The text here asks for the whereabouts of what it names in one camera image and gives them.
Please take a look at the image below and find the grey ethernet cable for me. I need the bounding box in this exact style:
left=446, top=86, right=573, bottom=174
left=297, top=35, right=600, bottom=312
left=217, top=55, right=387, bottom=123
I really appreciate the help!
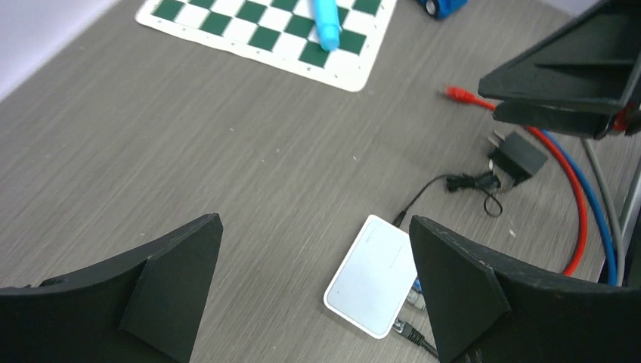
left=406, top=138, right=627, bottom=312

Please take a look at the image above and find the white network switch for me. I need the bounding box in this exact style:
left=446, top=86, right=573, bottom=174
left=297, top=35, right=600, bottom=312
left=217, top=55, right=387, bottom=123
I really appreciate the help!
left=323, top=215, right=416, bottom=340

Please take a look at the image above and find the red ethernet cable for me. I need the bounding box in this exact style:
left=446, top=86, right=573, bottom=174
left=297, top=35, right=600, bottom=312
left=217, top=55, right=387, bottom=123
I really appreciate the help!
left=443, top=85, right=589, bottom=278

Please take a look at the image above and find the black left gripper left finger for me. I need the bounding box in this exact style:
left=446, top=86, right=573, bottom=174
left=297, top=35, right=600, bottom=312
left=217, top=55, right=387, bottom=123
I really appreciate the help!
left=1, top=213, right=223, bottom=362

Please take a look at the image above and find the black power adapter with cord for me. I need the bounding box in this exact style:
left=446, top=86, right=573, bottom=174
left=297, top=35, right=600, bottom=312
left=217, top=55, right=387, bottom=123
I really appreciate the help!
left=392, top=132, right=548, bottom=228

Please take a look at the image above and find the black ethernet cable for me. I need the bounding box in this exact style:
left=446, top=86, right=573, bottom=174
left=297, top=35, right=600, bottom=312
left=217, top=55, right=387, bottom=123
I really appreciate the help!
left=392, top=318, right=439, bottom=359

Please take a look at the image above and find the green white chessboard mat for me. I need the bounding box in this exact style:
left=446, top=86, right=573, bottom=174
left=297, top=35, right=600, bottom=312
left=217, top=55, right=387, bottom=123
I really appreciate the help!
left=135, top=0, right=396, bottom=92

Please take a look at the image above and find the light blue toy microphone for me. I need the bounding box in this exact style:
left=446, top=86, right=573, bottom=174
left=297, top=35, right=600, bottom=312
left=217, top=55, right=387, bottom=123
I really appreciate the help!
left=312, top=0, right=341, bottom=52

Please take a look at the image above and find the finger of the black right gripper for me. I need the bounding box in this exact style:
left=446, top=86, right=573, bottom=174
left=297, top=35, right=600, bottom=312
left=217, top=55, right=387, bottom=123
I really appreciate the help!
left=493, top=100, right=624, bottom=139
left=478, top=1, right=640, bottom=114

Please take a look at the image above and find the blue ethernet cable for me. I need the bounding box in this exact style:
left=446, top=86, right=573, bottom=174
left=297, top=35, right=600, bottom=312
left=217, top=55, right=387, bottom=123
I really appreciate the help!
left=413, top=129, right=618, bottom=296

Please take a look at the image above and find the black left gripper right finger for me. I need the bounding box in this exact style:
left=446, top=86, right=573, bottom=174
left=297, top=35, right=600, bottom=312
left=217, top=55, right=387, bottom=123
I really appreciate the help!
left=409, top=216, right=640, bottom=362

